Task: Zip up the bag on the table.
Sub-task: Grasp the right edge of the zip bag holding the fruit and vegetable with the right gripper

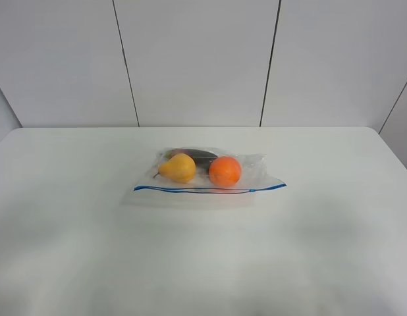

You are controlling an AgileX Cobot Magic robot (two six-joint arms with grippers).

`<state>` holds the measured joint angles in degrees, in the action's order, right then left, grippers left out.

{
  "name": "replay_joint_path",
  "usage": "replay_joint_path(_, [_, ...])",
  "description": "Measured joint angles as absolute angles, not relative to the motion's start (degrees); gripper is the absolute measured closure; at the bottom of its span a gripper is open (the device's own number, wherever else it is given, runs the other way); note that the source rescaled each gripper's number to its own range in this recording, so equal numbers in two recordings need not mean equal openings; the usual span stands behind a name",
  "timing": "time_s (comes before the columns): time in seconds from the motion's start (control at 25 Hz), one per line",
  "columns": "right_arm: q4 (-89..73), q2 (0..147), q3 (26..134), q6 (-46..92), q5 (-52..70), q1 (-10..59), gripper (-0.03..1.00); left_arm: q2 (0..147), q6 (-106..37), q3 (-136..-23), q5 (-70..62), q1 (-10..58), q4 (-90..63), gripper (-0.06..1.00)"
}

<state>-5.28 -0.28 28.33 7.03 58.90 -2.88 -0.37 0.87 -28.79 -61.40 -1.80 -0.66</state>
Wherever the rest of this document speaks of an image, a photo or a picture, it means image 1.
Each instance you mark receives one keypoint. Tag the clear zip bag blue seal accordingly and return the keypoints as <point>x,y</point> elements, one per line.
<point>152,191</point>

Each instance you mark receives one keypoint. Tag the dark purple eggplant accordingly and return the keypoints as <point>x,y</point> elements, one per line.
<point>203,159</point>

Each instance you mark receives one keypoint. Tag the orange fruit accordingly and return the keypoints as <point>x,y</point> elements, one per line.
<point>225,171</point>

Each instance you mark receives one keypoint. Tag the yellow pear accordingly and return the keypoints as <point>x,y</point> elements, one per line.
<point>180,168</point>

